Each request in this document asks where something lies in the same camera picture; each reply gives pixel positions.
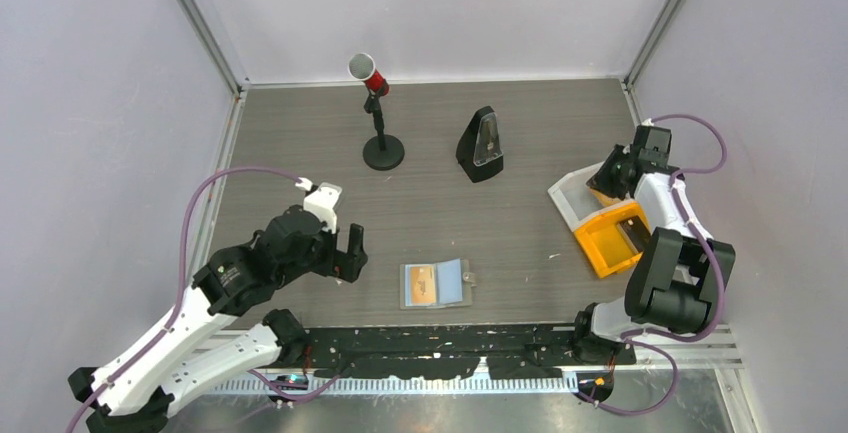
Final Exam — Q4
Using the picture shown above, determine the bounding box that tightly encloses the gold credit card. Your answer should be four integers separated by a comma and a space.
407, 264, 438, 306

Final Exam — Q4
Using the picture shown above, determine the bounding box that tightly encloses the grey card holder wallet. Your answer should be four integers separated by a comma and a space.
399, 258, 477, 310

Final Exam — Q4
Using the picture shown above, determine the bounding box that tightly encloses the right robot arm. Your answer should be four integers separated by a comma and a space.
548, 135, 736, 364

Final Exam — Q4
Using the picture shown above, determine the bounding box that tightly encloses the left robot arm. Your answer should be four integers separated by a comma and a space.
67, 205, 368, 432

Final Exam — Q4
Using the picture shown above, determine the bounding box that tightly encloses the black card in yellow bin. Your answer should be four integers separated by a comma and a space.
617, 215, 651, 253

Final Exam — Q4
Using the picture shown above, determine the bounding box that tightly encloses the white plastic bin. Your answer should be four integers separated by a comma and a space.
547, 162, 624, 232

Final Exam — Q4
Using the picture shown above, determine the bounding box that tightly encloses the yellow plastic bin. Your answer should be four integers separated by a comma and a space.
573, 200, 649, 279

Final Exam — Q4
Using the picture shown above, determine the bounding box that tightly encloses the red microphone on stand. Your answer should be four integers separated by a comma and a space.
348, 53, 405, 171

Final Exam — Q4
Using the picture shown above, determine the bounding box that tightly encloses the black metronome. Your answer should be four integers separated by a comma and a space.
455, 106, 504, 183

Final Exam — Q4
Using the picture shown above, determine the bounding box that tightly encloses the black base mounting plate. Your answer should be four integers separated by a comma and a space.
273, 323, 636, 383

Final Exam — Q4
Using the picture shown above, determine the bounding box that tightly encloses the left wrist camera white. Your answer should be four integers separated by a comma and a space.
295, 177, 343, 233

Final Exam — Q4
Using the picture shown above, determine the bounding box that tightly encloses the aluminium rail frame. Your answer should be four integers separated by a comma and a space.
190, 328, 741, 402

